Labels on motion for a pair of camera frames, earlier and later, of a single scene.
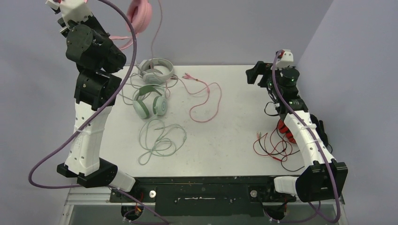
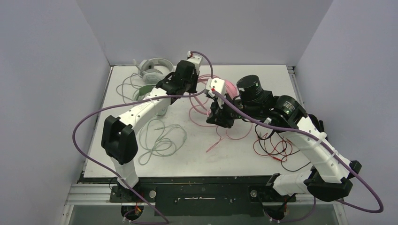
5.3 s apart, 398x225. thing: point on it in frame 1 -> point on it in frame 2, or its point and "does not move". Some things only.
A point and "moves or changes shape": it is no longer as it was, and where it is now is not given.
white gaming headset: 147,68 does not move
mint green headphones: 140,104 moves or changes shape
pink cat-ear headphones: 140,13 -> 231,89
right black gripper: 259,73 -> 222,113
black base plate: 203,197 does not move
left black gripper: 90,21 -> 195,75
